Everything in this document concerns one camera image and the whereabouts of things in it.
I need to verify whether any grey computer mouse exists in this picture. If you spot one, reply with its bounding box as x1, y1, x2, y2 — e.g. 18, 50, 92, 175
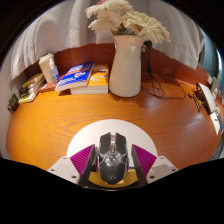
96, 131, 130, 185

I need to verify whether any white ceramic vase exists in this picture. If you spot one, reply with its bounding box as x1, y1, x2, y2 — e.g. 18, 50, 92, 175
108, 34, 147, 98

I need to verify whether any white flat electronic device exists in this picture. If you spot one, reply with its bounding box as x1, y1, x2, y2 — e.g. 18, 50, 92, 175
195, 82, 219, 116

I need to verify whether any clear spray bottle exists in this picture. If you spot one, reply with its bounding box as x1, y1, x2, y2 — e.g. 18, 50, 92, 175
49, 64, 61, 84

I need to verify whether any white curtain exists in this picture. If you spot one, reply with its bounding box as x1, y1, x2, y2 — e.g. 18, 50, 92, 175
9, 0, 206, 81

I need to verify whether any yellow and black book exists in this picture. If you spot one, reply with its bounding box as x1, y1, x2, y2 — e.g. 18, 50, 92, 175
21, 72, 44, 89

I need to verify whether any round white mouse pad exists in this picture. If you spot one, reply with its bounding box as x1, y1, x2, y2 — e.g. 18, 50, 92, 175
66, 118, 158, 189

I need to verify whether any cream tumbler with lid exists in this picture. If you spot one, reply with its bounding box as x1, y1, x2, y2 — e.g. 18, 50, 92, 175
38, 52, 56, 84

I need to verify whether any orange book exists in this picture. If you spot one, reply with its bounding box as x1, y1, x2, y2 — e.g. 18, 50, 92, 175
69, 64, 110, 95

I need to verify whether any yellow and white book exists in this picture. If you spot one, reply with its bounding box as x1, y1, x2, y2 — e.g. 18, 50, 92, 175
18, 89, 39, 104

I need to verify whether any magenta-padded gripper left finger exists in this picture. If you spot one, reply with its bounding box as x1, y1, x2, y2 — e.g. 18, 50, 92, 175
47, 143, 98, 187

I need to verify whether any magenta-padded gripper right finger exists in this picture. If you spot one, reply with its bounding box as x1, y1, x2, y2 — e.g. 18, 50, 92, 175
130, 143, 179, 187

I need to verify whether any white flower bouquet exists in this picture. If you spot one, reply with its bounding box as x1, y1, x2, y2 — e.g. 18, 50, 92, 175
84, 0, 172, 45

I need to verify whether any red book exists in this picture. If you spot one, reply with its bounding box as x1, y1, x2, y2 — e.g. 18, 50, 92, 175
39, 82, 58, 94

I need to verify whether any black cable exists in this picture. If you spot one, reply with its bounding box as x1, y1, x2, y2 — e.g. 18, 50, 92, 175
140, 40, 188, 100

